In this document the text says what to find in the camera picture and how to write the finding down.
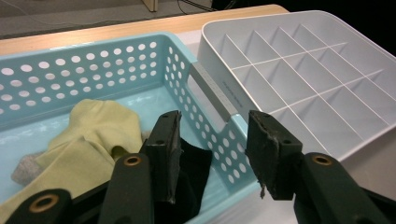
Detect white divided storage box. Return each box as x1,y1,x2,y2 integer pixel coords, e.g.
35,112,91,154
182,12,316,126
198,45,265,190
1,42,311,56
196,9,396,162

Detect beige wooden furniture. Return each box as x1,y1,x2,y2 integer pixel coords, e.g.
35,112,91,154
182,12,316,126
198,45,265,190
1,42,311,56
141,0,161,13

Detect grey sock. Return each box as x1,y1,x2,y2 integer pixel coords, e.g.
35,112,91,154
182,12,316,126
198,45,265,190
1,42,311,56
11,151,46,188

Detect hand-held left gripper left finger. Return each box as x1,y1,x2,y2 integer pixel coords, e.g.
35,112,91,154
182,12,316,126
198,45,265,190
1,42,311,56
97,109,183,224

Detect light blue perforated basket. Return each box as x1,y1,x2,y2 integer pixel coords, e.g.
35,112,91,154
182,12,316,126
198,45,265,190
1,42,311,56
0,32,265,224

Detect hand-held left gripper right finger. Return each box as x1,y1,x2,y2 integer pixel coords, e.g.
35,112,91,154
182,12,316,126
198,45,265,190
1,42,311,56
245,109,393,224

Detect black sock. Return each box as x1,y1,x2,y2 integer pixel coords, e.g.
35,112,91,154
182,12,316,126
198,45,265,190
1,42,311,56
153,137,214,224

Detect yellow sock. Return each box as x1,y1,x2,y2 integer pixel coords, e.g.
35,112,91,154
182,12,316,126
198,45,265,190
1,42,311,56
49,98,144,157
0,136,125,216

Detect black hanging cables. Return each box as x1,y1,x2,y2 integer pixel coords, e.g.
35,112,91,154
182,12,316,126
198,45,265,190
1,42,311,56
177,0,219,13

